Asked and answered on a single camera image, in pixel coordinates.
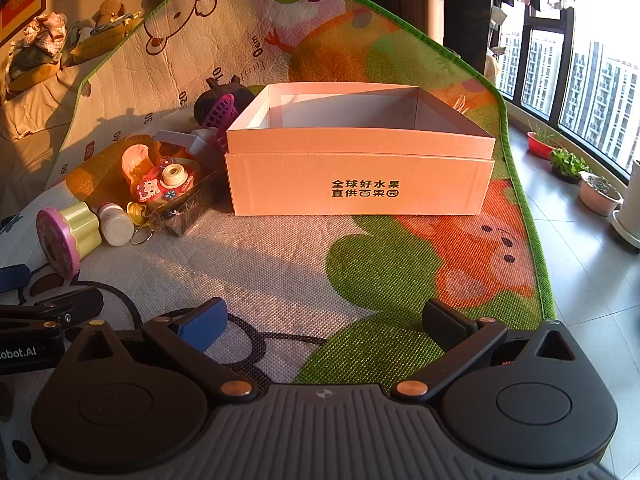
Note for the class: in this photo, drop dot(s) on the white plant pot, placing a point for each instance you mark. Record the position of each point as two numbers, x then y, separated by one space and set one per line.
629 210

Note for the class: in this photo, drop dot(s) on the white cardboard box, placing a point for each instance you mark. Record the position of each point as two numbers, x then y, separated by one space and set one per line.
350 180

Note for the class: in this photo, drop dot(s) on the clear plastic box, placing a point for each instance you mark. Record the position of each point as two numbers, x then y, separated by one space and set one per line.
187 215

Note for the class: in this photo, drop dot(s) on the long yellow cushion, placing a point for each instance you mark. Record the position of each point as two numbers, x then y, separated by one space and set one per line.
105 40

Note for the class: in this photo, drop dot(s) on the small yellow cushion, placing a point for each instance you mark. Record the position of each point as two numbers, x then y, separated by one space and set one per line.
32 72

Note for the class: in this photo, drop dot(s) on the black window frame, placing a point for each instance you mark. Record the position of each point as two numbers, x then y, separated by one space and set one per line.
565 75

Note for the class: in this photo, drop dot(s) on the floral crumpled cloth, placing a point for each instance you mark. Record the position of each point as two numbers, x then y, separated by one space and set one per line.
45 32

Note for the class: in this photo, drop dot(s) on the cartoon printed play mat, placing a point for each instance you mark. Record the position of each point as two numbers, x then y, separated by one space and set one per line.
280 260

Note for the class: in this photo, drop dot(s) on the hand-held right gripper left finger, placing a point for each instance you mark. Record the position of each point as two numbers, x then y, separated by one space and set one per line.
202 327

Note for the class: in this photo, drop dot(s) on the red flower pot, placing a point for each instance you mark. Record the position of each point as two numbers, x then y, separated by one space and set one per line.
542 146

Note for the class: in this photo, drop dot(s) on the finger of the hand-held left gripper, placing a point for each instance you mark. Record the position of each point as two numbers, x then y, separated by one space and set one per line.
75 305
12 277

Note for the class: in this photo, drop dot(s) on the brown teddy bear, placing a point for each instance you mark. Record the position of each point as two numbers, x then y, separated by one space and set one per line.
110 9

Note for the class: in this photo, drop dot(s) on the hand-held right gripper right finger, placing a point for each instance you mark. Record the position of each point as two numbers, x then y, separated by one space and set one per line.
447 327

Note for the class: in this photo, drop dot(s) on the black pot with green plant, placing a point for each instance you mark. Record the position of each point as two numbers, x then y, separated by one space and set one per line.
567 166

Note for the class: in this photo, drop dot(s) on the orange toy cup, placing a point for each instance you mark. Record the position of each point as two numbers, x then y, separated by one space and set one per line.
135 162

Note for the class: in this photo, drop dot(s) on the pale pink flower pot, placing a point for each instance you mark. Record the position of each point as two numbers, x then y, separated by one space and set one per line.
599 199

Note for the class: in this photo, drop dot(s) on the pink plastic toy basket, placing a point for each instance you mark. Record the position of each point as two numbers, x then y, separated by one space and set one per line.
222 110

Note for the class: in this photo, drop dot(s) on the pink cat toy camera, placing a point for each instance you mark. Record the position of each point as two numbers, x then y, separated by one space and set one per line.
172 175

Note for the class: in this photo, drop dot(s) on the white bottle with pink cap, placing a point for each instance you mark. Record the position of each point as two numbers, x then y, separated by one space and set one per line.
116 227

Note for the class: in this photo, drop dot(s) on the dark purple toy basket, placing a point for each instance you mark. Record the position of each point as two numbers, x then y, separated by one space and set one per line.
210 102

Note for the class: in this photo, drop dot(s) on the beige bed sheet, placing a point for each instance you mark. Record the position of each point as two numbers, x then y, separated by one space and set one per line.
35 120

